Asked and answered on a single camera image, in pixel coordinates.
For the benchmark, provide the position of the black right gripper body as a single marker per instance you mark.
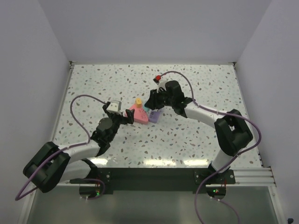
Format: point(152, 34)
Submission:
point(160, 99)

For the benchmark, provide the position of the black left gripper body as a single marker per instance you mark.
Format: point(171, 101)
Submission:
point(117, 120)

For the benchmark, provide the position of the pink triangular power strip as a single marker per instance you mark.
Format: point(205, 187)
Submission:
point(140, 115)

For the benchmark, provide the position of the yellow plug adapter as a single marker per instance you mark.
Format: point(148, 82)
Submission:
point(138, 103)

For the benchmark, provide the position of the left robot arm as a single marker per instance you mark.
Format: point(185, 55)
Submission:
point(60, 161)

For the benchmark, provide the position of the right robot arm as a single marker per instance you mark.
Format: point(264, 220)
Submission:
point(232, 132)

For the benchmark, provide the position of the teal plug adapter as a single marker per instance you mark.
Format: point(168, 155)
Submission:
point(145, 109)

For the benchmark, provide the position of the purple power strip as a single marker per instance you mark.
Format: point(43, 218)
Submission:
point(154, 116)

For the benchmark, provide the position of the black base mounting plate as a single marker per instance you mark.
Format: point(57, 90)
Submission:
point(145, 179)

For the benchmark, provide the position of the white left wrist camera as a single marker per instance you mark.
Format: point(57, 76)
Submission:
point(114, 107)

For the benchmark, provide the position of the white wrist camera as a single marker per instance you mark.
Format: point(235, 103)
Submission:
point(161, 85)
point(114, 107)

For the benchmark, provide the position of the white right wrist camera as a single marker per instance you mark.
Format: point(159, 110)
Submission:
point(161, 85)

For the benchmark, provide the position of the aluminium front rail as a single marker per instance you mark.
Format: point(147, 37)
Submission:
point(243, 176)

